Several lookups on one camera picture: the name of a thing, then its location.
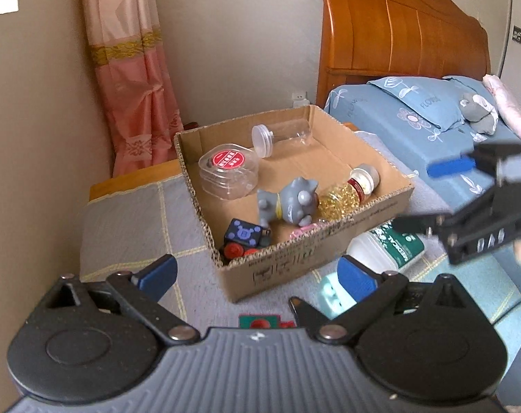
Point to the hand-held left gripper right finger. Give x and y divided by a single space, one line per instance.
355 280

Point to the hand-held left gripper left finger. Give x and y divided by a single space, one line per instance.
159 276

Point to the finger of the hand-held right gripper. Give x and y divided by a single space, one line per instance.
419 223
451 167

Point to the white bottle green label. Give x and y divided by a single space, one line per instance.
380 247

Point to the brown cardboard box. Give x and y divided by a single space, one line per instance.
286 266

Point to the clear bottle of yellow beads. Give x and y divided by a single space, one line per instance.
342 195

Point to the dark blue toy train car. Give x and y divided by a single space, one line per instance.
243 234

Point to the grey cat figurine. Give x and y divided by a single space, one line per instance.
290 204

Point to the round clear container red label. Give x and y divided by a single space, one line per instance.
228 172

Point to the clear plastic jar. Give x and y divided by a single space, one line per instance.
282 133

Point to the teal round ball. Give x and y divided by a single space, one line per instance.
331 290

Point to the grey plush toy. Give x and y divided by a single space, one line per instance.
479 112

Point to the blue floral pillow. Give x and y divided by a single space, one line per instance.
419 103

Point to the pink cloth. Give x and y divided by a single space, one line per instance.
512 103

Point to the blue floral bedsheet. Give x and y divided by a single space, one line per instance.
372 112

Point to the red green toy train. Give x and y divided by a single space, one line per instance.
260 322

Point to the wooden bed headboard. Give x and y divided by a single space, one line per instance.
393 21

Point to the pink curtain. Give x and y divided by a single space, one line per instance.
131 86

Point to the white wall outlet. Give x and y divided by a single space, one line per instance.
299 99

